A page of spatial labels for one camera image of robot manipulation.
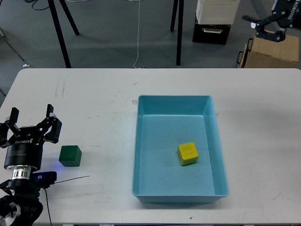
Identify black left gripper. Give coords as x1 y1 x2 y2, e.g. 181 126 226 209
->
0 104 62 170

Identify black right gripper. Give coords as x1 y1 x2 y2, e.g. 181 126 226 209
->
242 0 301 42

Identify green wooden block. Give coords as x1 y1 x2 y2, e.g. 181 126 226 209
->
59 145 82 167

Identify yellow wooden block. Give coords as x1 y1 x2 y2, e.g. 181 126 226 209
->
177 142 199 166

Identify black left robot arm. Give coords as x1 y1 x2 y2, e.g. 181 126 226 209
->
0 104 62 226

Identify wooden plywood box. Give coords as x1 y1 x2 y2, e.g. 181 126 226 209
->
237 35 299 68

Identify white appliance box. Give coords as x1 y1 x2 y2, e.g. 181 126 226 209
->
196 0 240 25

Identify light blue plastic box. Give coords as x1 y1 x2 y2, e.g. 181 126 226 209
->
132 95 229 203

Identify black storage crate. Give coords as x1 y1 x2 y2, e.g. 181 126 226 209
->
192 18 231 45

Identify black right stand legs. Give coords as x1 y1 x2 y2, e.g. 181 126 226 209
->
170 0 184 66

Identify black stand legs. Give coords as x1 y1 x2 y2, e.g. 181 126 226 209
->
170 0 184 66
47 0 79 68

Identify black left stand legs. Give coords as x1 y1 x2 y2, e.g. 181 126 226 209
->
47 0 79 68

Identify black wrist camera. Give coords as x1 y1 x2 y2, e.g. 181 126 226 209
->
32 171 57 188

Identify white hanging cord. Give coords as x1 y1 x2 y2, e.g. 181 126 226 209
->
133 0 147 69

